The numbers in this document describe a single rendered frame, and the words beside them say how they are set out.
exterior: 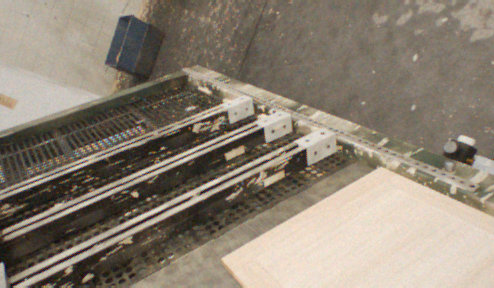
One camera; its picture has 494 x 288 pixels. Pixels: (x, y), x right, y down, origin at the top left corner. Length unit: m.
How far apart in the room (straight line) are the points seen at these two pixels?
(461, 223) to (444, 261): 0.14
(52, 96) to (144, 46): 1.24
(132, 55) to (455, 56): 3.44
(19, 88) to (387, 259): 3.72
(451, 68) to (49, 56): 4.60
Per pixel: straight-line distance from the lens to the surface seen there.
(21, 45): 5.58
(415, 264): 0.96
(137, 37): 4.82
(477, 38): 2.35
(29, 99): 4.22
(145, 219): 1.09
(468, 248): 1.02
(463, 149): 1.33
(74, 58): 5.69
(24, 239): 1.25
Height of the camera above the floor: 1.95
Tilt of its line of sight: 39 degrees down
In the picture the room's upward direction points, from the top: 73 degrees counter-clockwise
